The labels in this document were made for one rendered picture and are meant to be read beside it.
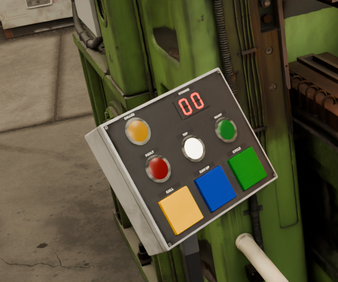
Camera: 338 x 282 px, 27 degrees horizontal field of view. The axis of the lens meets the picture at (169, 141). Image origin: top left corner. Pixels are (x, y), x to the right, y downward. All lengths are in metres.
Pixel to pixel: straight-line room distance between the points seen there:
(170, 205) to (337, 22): 1.07
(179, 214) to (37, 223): 2.23
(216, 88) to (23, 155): 2.93
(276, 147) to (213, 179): 0.47
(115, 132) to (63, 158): 2.83
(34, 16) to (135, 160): 5.71
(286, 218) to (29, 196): 2.11
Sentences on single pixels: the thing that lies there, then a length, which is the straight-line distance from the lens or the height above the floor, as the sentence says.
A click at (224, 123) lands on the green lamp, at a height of 1.10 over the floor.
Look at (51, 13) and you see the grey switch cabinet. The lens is 7.02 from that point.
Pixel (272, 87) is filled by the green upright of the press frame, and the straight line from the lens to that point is 1.84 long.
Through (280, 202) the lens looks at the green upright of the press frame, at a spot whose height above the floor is 0.70.
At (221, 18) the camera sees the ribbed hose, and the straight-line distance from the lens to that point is 1.70.
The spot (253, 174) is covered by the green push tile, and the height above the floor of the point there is 1.00.
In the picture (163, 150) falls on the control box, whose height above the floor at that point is 1.11.
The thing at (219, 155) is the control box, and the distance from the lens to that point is 1.49.
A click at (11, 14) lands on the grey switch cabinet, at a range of 7.06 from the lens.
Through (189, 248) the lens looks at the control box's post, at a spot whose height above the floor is 0.82.
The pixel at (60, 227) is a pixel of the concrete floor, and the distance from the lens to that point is 3.50.
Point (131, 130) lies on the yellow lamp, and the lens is 1.40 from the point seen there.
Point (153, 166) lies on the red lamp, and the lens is 1.40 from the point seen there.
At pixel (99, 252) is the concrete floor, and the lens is 3.23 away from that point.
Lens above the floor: 1.72
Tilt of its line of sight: 25 degrees down
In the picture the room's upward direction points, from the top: 10 degrees counter-clockwise
